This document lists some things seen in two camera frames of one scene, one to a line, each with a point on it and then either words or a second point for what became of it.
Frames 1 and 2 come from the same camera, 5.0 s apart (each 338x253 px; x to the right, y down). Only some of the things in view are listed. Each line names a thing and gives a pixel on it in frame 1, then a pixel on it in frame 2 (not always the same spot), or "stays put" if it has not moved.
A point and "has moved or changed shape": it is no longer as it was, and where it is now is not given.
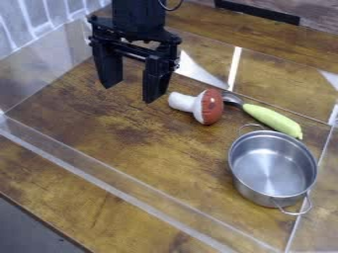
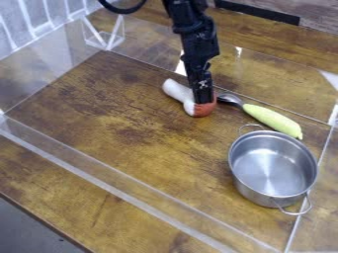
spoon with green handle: x=261 y=115 stays put
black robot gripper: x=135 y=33 → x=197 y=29
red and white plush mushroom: x=206 y=106 has moved or changed shape
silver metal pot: x=274 y=169 stays put
